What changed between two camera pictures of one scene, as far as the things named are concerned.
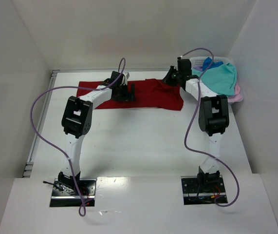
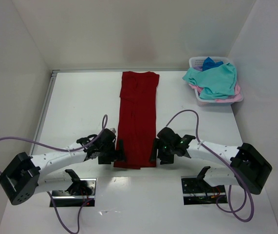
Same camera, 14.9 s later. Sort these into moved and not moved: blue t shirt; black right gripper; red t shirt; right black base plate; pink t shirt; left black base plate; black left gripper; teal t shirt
Moved: red t shirt; black left gripper; black right gripper
Not moved: right black base plate; teal t shirt; pink t shirt; blue t shirt; left black base plate
